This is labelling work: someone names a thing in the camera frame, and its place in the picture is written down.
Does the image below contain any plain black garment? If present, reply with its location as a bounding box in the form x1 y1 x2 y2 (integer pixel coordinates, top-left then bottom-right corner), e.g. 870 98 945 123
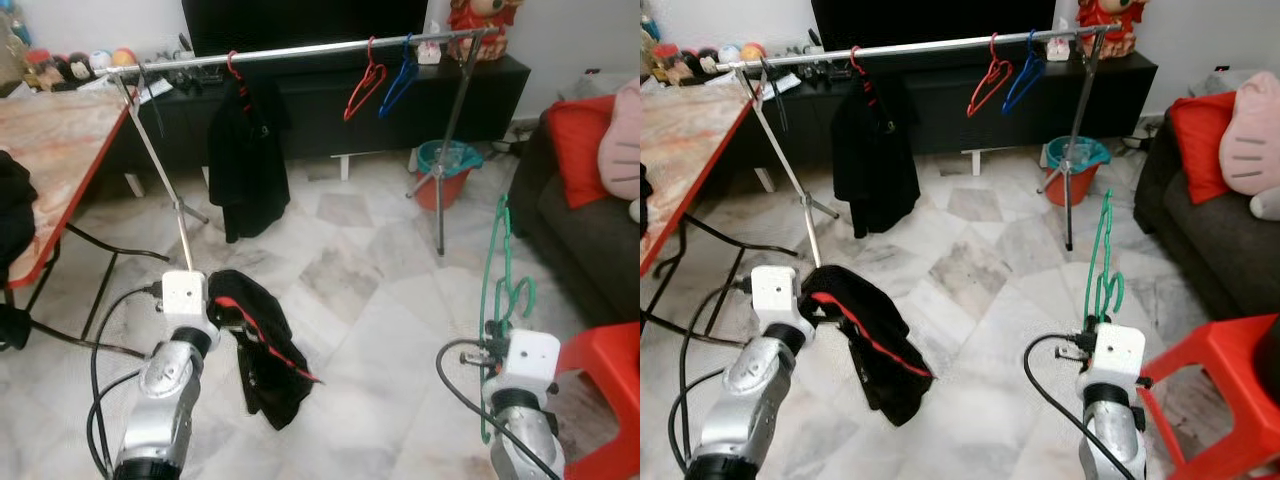
0 150 39 286

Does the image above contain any green wire hanger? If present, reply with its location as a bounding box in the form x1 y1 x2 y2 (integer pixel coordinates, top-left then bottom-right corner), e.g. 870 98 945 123
478 195 538 443
1083 190 1126 326

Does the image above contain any marble table red edge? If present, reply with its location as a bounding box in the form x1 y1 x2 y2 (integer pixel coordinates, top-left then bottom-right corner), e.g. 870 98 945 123
640 82 801 346
0 88 171 359

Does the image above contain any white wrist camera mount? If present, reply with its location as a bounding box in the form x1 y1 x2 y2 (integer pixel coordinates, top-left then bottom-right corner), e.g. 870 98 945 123
1090 322 1146 386
160 270 209 326
505 330 561 386
750 265 803 323

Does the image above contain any silver metal clothes rack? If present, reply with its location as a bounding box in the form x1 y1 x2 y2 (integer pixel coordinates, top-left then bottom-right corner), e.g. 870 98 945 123
95 27 501 273
715 22 1113 269

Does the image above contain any red bucket teal liner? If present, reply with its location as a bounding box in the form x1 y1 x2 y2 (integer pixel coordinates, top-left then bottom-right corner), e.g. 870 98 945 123
1045 135 1111 208
415 140 484 211

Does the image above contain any black jacket red trim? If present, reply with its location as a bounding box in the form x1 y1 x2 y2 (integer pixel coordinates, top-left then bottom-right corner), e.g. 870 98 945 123
205 268 323 431
808 264 936 428

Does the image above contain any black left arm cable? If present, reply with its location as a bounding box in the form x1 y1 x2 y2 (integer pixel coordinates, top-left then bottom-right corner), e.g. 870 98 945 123
668 280 756 476
88 283 166 479

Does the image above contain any black television screen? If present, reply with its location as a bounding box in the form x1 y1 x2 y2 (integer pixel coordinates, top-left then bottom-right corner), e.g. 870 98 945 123
181 0 431 58
810 0 1058 53

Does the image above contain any black round laundry bin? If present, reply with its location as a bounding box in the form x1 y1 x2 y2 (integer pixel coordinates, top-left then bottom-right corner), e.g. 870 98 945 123
1262 318 1280 401

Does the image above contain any pink kitty face pillow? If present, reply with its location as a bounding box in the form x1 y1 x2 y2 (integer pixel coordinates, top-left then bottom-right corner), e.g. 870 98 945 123
1220 72 1280 196
598 82 641 201

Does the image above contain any red cushion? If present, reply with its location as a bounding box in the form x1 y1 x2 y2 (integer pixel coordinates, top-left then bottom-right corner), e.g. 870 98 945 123
546 95 616 209
1170 90 1238 206

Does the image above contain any blue plastic hanger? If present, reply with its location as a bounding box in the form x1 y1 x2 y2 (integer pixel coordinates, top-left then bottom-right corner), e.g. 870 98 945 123
378 33 421 119
1003 30 1047 114

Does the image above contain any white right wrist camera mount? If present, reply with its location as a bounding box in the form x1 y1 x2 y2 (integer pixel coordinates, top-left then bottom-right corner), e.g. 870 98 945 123
505 330 561 386
1090 322 1146 386

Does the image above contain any black low tv cabinet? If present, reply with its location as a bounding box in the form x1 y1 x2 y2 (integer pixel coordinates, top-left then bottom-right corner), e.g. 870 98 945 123
100 55 531 181
735 50 1158 181

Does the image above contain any white patterned side table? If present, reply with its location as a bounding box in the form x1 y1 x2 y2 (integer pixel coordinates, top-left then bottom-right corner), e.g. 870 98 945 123
1185 68 1251 96
560 70 626 101

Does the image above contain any long black garment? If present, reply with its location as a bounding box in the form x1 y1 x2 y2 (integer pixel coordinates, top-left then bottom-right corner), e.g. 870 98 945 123
832 75 921 239
207 78 291 244

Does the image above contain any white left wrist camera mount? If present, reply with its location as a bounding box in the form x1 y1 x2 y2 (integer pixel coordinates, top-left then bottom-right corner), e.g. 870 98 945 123
750 265 803 323
160 270 209 326

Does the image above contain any red plastic stool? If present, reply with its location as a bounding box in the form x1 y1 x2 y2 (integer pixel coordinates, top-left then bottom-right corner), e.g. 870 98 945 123
1138 313 1280 480
555 322 641 480

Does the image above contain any red fortune doll figurine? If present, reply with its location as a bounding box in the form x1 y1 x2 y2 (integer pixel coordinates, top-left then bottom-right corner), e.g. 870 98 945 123
1077 0 1149 59
447 0 523 63

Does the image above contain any dark grey fabric sofa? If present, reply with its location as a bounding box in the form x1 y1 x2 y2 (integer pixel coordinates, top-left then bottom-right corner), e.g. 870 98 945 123
508 95 641 326
1133 95 1280 321

